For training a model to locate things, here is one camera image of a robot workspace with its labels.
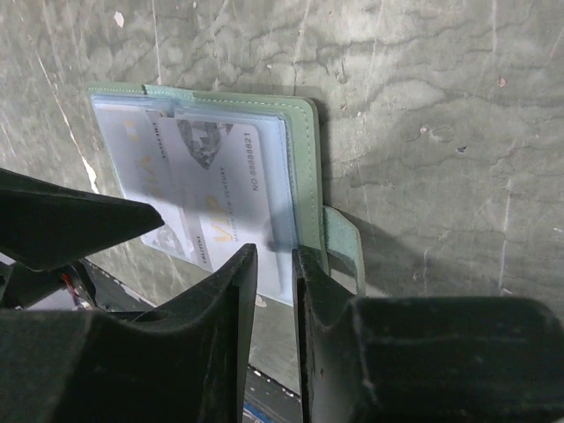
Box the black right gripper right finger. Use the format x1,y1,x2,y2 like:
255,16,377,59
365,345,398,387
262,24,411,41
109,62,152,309
293,248,563,422

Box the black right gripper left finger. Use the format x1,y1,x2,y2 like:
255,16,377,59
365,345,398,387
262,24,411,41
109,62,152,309
0,242,259,423

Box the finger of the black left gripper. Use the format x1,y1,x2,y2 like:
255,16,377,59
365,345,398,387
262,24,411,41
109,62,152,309
1,169,164,271

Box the white VIP credit card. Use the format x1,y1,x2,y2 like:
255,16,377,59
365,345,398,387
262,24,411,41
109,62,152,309
159,116,266,271

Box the green card holder wallet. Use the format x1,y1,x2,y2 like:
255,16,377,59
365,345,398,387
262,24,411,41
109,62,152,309
88,83,366,305

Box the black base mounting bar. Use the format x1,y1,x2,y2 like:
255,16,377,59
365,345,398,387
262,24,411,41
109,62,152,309
0,259,305,423

